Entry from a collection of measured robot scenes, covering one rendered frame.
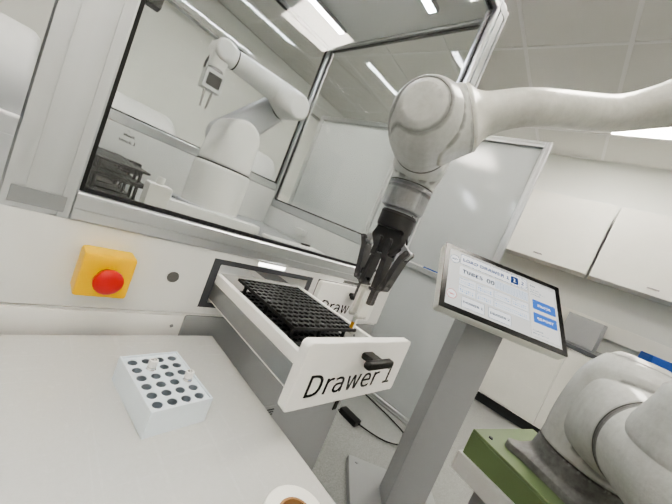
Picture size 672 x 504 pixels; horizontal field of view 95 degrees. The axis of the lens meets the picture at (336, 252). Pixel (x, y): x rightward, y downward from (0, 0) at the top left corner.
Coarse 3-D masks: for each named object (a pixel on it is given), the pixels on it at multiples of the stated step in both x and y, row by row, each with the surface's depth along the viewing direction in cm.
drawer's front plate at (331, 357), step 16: (304, 352) 43; (320, 352) 44; (336, 352) 47; (352, 352) 50; (384, 352) 57; (400, 352) 62; (304, 368) 43; (320, 368) 46; (336, 368) 48; (352, 368) 52; (288, 384) 44; (304, 384) 44; (352, 384) 53; (368, 384) 57; (384, 384) 62; (288, 400) 43; (304, 400) 46; (320, 400) 48; (336, 400) 52
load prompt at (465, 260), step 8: (464, 256) 129; (464, 264) 126; (472, 264) 127; (480, 264) 128; (488, 272) 127; (496, 272) 128; (504, 272) 129; (504, 280) 126; (512, 280) 127; (520, 280) 128
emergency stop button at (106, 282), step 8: (104, 272) 47; (112, 272) 47; (96, 280) 46; (104, 280) 47; (112, 280) 47; (120, 280) 48; (96, 288) 47; (104, 288) 47; (112, 288) 48; (120, 288) 49
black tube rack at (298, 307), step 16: (256, 288) 66; (272, 288) 71; (288, 288) 77; (256, 304) 65; (272, 304) 60; (288, 304) 64; (304, 304) 69; (320, 304) 74; (272, 320) 61; (288, 320) 56; (304, 320) 59; (320, 320) 62; (336, 320) 67; (288, 336) 56; (304, 336) 59; (320, 336) 62; (336, 336) 66
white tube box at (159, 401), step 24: (120, 360) 44; (144, 360) 47; (168, 360) 48; (120, 384) 43; (144, 384) 42; (168, 384) 43; (192, 384) 45; (144, 408) 38; (168, 408) 39; (192, 408) 42; (144, 432) 37
